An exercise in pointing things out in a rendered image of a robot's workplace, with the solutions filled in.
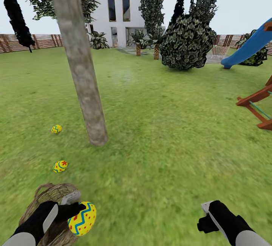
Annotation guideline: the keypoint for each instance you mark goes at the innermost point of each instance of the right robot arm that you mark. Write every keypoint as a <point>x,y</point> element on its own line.
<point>235,229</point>

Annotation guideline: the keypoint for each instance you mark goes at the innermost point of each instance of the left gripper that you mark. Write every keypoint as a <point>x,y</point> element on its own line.
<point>71,210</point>

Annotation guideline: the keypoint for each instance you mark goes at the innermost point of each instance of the easter egg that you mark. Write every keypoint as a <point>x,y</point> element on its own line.
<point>60,166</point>
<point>81,224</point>
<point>56,129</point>

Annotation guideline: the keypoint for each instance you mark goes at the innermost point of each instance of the wicker basket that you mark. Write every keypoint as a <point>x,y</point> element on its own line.
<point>62,235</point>

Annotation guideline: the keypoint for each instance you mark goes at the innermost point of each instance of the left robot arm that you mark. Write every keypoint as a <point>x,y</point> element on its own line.
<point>32,231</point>

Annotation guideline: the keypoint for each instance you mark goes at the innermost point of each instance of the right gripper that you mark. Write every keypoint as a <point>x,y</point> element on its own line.
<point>206,226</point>

